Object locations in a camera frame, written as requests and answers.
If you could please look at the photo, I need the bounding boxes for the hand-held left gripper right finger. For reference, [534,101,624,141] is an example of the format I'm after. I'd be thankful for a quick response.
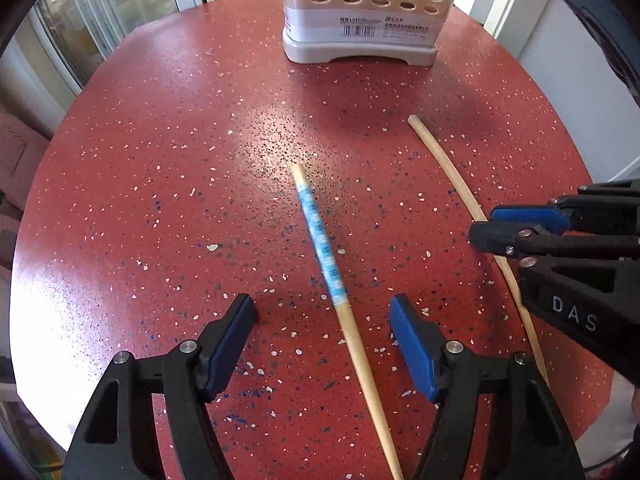
[389,295,586,480]

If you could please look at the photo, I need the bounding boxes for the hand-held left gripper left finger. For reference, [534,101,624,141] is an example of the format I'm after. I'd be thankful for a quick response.
[60,294,259,480]

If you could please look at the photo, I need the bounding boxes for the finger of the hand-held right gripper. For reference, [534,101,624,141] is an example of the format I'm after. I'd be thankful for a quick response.
[469,222,640,260]
[490,179,640,235]

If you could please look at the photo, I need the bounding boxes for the plain bamboo chopstick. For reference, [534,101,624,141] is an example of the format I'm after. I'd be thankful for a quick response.
[407,114,550,387]

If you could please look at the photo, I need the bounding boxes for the blue patterned bamboo chopstick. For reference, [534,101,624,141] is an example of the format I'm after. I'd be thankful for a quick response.
[291,163,405,480]

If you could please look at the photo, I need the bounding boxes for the white perforated utensil holder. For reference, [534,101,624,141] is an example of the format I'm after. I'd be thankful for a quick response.
[281,0,463,67]

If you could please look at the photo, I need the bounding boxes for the pink sofa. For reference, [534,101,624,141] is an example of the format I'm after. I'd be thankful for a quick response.
[0,110,49,211]

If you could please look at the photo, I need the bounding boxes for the glass door panel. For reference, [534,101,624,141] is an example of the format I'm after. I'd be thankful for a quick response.
[30,0,177,86]

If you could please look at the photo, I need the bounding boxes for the thin grey cable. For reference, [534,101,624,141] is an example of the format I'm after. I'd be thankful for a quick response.
[584,437,637,467]

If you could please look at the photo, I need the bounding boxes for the white window frame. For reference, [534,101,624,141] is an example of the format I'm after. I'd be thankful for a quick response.
[479,0,532,47]

